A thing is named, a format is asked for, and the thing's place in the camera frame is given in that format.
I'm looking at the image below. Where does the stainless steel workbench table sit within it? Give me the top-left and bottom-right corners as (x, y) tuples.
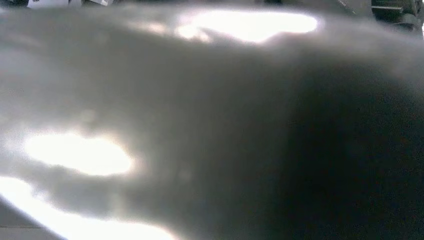
(0, 4), (424, 240)

